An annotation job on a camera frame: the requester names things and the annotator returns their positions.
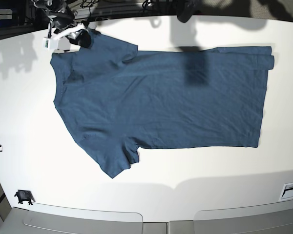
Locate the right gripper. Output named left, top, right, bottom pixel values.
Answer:
left=47, top=8, right=91, bottom=48

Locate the blue T-shirt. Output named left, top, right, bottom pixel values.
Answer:
left=50, top=33, right=274, bottom=178

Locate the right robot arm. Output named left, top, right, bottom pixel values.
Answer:
left=32, top=0, right=91, bottom=50

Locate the grey chair left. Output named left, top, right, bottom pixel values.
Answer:
left=0, top=208, right=167, bottom=234

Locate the grey chair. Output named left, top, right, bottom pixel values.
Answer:
left=168, top=200, right=293, bottom=234
left=0, top=208, right=167, bottom=234

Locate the white label plate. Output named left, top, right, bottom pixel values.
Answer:
left=279, top=182, right=293, bottom=201

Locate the grey chair right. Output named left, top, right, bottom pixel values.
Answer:
left=168, top=200, right=293, bottom=234

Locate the black cables bundle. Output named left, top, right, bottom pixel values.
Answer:
left=70, top=0, right=152, bottom=22

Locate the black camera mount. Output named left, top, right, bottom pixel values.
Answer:
left=176, top=0, right=201, bottom=23

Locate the black clamp bracket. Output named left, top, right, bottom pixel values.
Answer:
left=14, top=190, right=35, bottom=205

